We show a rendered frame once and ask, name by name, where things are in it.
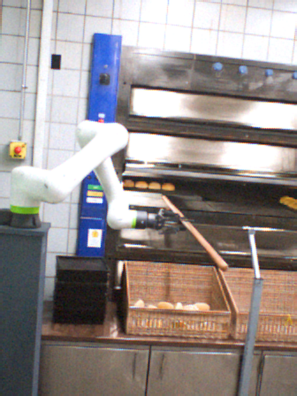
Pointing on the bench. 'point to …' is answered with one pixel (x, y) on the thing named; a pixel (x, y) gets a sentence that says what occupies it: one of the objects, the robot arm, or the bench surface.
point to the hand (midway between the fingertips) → (186, 224)
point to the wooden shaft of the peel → (199, 238)
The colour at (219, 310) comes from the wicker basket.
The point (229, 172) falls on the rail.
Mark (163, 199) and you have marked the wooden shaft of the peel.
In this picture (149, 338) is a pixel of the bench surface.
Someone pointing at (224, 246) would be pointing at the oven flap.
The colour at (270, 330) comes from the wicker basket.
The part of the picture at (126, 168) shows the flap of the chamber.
